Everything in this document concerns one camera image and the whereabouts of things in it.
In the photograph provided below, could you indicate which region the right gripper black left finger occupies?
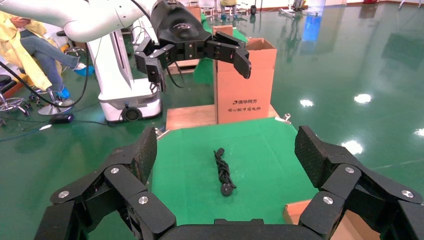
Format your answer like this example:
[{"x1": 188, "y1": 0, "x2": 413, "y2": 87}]
[{"x1": 34, "y1": 126, "x2": 176, "y2": 240}]

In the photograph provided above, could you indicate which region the seated person in yellow coat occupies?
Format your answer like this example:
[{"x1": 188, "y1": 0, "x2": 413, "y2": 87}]
[{"x1": 0, "y1": 11, "x2": 95, "y2": 100}]

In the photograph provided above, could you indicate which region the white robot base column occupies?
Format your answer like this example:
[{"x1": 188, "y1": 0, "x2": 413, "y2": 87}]
[{"x1": 87, "y1": 16, "x2": 163, "y2": 123}]

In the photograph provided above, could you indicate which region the flat open cardboard box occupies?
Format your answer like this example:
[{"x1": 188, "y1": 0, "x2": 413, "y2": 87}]
[{"x1": 283, "y1": 198, "x2": 382, "y2": 240}]

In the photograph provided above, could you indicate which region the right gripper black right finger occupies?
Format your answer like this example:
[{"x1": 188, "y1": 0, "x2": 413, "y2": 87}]
[{"x1": 294, "y1": 125, "x2": 424, "y2": 240}]

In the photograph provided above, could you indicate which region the black power cable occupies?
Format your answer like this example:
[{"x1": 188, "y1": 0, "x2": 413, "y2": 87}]
[{"x1": 213, "y1": 148, "x2": 238, "y2": 197}]

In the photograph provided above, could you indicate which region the silver metal clip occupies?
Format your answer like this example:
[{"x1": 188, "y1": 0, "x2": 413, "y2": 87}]
[
  {"x1": 154, "y1": 127, "x2": 170, "y2": 140},
  {"x1": 274, "y1": 113, "x2": 292, "y2": 125}
]

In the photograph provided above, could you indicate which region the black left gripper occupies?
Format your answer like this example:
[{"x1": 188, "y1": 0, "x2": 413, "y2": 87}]
[{"x1": 134, "y1": 0, "x2": 253, "y2": 93}]

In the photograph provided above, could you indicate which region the black power adapter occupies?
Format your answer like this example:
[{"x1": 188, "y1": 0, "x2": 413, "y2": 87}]
[{"x1": 49, "y1": 113, "x2": 75, "y2": 125}]

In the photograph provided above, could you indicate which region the chrome stool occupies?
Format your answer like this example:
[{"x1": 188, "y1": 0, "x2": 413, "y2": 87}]
[{"x1": 28, "y1": 87, "x2": 75, "y2": 117}]

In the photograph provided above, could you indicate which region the green table cloth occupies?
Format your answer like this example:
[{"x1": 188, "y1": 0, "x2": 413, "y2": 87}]
[{"x1": 149, "y1": 117, "x2": 319, "y2": 226}]

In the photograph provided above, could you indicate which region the tall printed cardboard box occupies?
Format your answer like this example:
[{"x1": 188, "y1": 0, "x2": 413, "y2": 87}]
[{"x1": 211, "y1": 24, "x2": 278, "y2": 125}]

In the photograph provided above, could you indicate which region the black wheeled office chair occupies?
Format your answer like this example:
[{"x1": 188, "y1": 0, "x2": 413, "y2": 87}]
[{"x1": 0, "y1": 74, "x2": 31, "y2": 127}]

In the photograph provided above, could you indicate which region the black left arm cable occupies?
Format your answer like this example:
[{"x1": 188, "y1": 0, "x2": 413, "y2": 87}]
[{"x1": 0, "y1": 39, "x2": 92, "y2": 109}]

